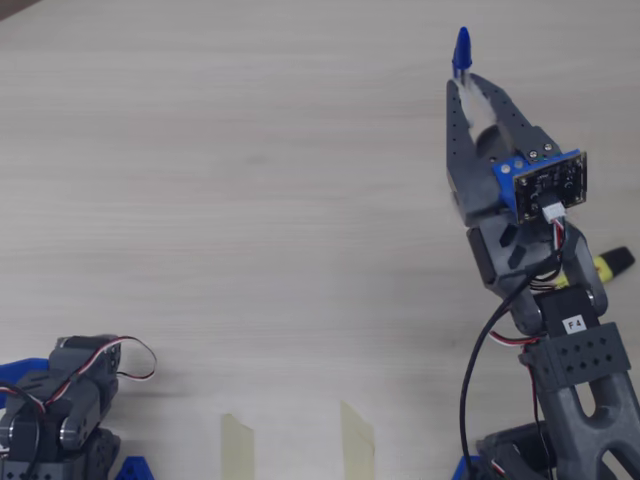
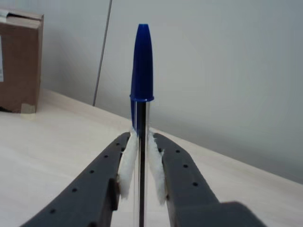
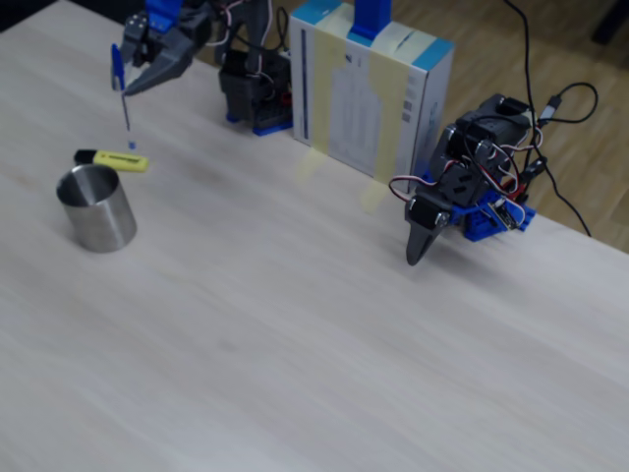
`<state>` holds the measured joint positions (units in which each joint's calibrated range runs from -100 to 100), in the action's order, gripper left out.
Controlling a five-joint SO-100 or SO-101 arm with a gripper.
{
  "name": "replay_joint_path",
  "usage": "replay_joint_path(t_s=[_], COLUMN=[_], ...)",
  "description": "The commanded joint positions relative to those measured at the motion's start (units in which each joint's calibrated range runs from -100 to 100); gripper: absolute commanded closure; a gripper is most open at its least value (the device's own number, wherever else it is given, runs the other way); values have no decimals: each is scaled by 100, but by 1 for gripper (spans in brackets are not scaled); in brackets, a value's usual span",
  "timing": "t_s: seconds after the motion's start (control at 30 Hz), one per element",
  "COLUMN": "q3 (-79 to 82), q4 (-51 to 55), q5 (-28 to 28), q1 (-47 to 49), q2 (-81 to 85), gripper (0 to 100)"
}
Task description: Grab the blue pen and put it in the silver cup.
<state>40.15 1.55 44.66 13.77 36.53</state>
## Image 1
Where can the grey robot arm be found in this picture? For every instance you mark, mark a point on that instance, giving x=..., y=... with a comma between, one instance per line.
x=75, y=432

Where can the grey robot arm with camera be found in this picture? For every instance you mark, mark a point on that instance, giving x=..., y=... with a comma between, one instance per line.
x=560, y=415

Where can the beige masking tape strip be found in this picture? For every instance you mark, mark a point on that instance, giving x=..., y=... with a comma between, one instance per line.
x=238, y=450
x=356, y=445

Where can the blue capped clear pen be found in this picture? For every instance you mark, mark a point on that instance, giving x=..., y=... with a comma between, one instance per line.
x=462, y=52

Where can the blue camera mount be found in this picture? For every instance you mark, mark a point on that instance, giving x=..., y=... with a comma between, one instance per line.
x=505, y=182

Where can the grey gripper with camera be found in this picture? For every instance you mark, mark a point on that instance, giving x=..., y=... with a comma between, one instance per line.
x=467, y=172

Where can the yellow highlighter marker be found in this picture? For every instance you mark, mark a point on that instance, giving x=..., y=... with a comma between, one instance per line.
x=617, y=260

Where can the bare camera circuit board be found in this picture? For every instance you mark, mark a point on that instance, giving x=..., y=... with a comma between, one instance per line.
x=550, y=187

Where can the blue arm base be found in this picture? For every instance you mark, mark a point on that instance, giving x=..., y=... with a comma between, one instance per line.
x=20, y=372
x=465, y=471

